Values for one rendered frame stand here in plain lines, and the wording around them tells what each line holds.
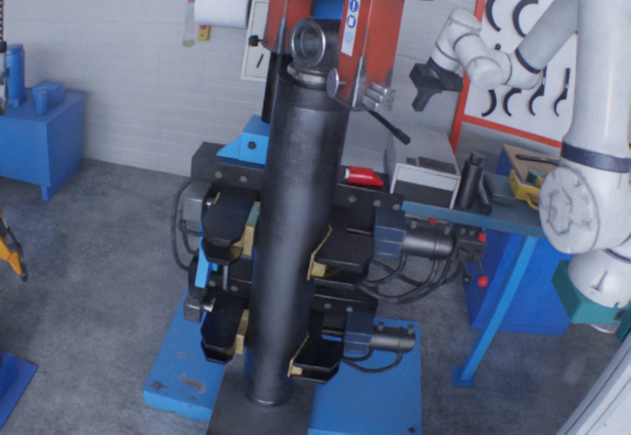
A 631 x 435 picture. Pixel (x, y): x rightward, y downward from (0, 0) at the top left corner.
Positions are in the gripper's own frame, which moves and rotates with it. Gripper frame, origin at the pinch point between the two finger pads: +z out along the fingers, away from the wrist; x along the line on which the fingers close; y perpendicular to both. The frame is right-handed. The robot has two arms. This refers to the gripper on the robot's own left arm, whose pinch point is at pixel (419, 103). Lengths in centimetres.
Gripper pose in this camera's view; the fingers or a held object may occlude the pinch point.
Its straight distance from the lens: 147.4
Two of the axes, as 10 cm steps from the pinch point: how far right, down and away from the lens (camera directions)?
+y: -2.7, -8.2, 5.1
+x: -9.2, 0.6, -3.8
